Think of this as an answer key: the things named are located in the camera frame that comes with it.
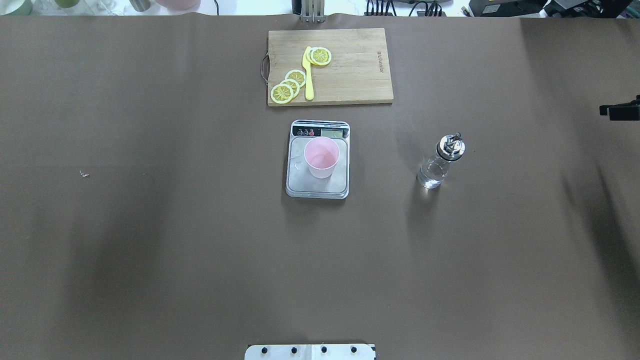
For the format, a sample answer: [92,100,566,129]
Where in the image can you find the grey digital kitchen scale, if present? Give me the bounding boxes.
[285,120,351,200]

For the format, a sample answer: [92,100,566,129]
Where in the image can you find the wooden cutting board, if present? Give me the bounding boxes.
[266,28,394,107]

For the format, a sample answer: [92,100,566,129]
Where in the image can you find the upper lemon slice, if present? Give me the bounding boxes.
[285,69,307,87]

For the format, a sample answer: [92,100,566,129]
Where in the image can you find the lemon slice near handle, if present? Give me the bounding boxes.
[270,84,292,105]

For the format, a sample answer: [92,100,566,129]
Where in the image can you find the yellow plastic knife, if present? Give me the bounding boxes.
[301,46,315,101]

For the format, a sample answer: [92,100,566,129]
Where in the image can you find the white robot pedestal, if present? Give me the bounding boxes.
[244,343,378,360]

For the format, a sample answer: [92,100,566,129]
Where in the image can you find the glass sauce dispenser bottle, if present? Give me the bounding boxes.
[416,132,466,189]

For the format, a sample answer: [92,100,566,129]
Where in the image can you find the middle lemon slice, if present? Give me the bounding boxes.
[279,78,300,100]

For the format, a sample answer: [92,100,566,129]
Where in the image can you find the aluminium frame post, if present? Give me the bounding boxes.
[298,0,326,24]

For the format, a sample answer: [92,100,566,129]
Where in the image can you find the pink plastic cup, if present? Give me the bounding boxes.
[302,136,340,179]

